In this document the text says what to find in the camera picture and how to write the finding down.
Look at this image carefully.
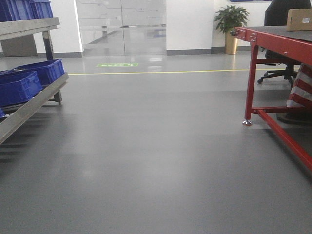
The blue plastic crate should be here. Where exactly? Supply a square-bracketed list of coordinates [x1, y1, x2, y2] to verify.
[0, 71, 42, 107]
[13, 59, 65, 87]

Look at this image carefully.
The brown cardboard package box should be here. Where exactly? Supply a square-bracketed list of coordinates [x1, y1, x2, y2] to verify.
[286, 9, 312, 31]

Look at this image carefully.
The red white striped barrier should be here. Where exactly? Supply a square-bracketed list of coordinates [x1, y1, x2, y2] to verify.
[286, 63, 312, 108]

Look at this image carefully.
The blue plastic crate front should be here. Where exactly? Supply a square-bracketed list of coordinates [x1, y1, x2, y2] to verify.
[0, 71, 42, 107]

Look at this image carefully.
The green potted plant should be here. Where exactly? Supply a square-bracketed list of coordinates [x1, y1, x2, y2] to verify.
[214, 5, 250, 33]

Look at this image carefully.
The black office chair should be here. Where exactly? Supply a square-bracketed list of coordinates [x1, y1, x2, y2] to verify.
[257, 0, 312, 90]

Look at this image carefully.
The glass door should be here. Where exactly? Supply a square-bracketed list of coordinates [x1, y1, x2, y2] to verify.
[76, 0, 167, 56]

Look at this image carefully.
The red metal table frame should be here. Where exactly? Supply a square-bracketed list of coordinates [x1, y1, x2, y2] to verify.
[234, 26, 312, 170]

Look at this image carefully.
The blue crates upper shelf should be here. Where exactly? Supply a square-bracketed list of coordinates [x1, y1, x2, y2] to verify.
[0, 0, 54, 22]

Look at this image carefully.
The blue plastic crate rear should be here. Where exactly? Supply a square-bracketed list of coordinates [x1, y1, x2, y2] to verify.
[13, 59, 65, 87]

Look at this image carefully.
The steel shelf rack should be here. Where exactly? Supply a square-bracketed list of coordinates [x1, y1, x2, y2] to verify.
[0, 17, 69, 143]

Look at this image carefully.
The gold plant pot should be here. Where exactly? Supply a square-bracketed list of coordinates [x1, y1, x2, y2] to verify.
[225, 31, 238, 55]

